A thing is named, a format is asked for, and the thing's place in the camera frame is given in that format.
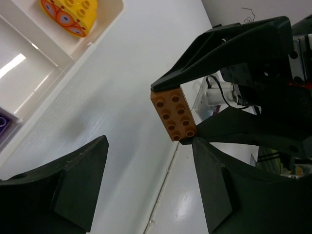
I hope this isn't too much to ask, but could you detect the brown lego brick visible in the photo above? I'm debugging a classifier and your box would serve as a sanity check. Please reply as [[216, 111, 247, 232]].
[[151, 87, 197, 141]]

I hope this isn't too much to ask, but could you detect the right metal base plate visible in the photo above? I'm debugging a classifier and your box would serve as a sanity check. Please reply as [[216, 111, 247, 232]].
[[192, 73, 261, 124]]

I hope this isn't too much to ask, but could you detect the yellow rounded lego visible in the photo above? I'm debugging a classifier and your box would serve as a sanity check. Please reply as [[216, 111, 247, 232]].
[[39, 0, 98, 38]]

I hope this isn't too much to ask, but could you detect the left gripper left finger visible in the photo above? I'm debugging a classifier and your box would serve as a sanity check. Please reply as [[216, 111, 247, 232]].
[[0, 136, 108, 234]]

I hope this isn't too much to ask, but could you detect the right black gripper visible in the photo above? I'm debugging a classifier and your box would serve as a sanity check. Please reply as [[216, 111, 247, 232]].
[[151, 16, 312, 158]]

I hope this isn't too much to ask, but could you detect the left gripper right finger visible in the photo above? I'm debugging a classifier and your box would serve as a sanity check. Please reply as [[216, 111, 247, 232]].
[[192, 137, 312, 234]]

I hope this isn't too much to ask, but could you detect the white three-compartment tray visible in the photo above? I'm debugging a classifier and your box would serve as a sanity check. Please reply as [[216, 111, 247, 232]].
[[0, 0, 124, 162]]

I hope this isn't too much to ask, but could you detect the purple lego brick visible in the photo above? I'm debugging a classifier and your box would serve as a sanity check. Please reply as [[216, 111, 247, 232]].
[[0, 108, 13, 141]]

